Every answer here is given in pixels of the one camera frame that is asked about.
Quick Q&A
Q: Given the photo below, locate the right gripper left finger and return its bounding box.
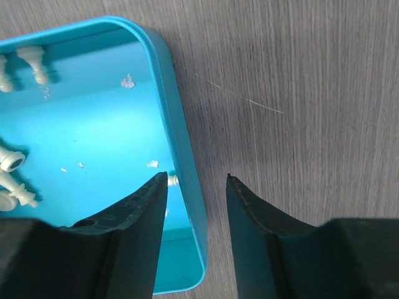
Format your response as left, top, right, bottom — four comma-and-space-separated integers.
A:
1, 172, 168, 298

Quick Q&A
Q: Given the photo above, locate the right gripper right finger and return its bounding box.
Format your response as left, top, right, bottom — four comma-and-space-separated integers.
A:
226, 175, 398, 298

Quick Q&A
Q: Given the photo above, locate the white chess piece in tray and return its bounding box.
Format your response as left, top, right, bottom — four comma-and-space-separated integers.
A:
1, 170, 38, 207
0, 147, 26, 173
0, 54, 14, 93
168, 175, 179, 186
16, 46, 49, 85

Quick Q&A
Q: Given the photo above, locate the blue plastic tray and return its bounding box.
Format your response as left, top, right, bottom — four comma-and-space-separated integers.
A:
1, 16, 208, 295

